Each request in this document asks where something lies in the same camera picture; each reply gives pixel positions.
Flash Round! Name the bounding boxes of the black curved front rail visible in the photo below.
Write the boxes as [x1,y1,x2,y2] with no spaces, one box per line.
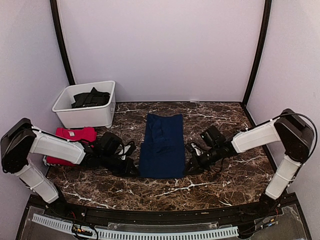
[27,193,298,233]

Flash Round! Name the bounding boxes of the left black frame post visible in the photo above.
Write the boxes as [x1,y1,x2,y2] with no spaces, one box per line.
[49,0,76,86]

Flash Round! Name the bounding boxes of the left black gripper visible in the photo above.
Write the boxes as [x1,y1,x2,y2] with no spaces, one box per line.
[100,152,140,178]

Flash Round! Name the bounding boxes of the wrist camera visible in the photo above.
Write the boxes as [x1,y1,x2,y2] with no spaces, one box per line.
[118,141,136,160]
[185,142,204,156]

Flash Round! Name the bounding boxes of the black clothes in bin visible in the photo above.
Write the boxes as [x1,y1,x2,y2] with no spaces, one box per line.
[71,87,111,109]

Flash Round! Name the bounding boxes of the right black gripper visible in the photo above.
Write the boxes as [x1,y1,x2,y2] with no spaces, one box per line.
[183,144,221,174]

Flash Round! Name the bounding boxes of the navy blue t-shirt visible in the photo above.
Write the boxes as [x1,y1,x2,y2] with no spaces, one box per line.
[138,113,186,179]

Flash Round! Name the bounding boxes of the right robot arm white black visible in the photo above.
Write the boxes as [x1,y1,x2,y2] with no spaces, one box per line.
[183,108,319,217]

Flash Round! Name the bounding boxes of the folded red t-shirt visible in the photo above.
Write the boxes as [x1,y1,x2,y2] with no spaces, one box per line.
[43,127,97,167]

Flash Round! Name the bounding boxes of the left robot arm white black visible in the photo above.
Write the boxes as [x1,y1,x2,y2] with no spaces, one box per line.
[0,118,140,218]

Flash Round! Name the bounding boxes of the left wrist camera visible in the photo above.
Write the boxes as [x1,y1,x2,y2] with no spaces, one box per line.
[118,141,136,160]

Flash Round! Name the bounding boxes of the white slotted cable duct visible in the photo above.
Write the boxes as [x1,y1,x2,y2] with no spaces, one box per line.
[32,213,239,240]

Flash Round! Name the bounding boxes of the white plastic bin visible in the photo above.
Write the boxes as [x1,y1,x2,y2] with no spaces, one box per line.
[52,80,116,129]

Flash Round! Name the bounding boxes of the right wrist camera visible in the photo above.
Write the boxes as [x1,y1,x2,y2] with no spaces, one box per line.
[185,142,204,156]

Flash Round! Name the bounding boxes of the right black frame post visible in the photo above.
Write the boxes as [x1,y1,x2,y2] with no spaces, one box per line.
[242,0,272,108]

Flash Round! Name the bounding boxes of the black frame post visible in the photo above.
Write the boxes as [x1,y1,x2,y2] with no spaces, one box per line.
[49,0,76,86]
[242,0,272,108]

